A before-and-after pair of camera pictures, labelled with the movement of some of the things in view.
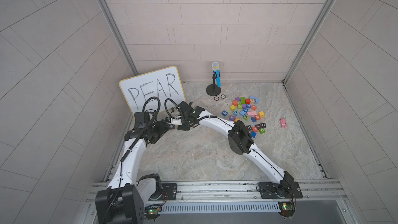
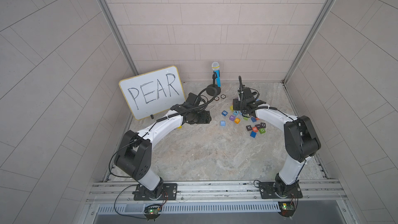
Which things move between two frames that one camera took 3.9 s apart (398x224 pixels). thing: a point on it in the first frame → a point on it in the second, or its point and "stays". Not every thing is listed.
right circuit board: x=287 y=209 stays
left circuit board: x=152 y=211 stays
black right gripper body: x=186 y=120 → x=240 y=105
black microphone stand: x=213 y=89 stays
